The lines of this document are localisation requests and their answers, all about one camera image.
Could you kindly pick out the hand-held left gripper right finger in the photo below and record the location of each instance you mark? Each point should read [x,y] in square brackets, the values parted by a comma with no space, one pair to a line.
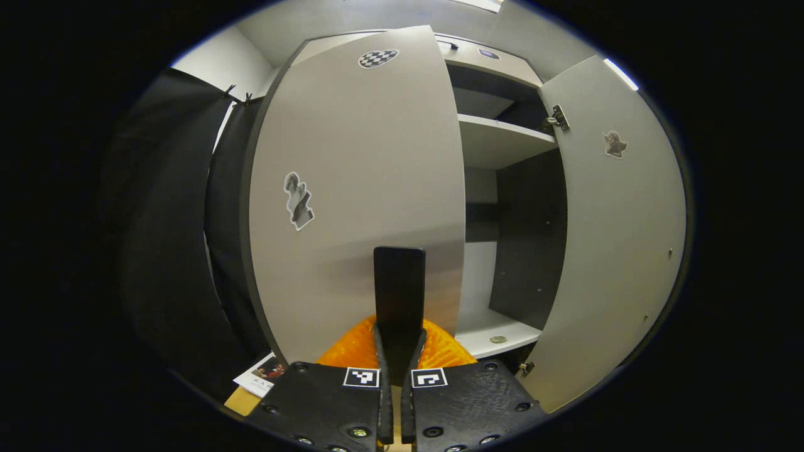
[408,411]

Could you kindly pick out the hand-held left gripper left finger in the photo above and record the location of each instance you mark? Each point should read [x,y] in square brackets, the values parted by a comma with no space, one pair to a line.
[384,408]

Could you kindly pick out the grey double-door shoe cabinet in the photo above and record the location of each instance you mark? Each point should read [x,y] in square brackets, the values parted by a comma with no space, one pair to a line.
[531,238]

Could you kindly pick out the grey shoe cabinet door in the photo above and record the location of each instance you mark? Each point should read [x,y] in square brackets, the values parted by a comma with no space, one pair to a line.
[615,251]
[352,157]

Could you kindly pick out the white cabinet shelf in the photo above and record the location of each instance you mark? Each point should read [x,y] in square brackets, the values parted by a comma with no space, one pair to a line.
[496,141]
[483,333]

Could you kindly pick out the metal door hinge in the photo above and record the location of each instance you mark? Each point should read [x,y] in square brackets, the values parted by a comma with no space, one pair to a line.
[526,368]
[558,119]

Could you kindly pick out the grey cabinet drawer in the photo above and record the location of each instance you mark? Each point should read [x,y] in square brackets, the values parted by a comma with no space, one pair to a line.
[515,69]

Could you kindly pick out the white printed booklet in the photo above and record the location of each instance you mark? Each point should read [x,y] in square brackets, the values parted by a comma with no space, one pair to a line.
[260,375]

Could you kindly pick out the black backdrop cloth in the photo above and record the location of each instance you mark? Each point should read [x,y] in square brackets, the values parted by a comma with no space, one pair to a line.
[169,251]

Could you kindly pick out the small ceiling light panel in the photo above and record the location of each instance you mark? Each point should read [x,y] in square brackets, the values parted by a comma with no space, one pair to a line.
[622,74]

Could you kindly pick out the large ceiling light panel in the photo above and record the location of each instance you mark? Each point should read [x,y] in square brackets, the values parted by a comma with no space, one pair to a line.
[483,4]

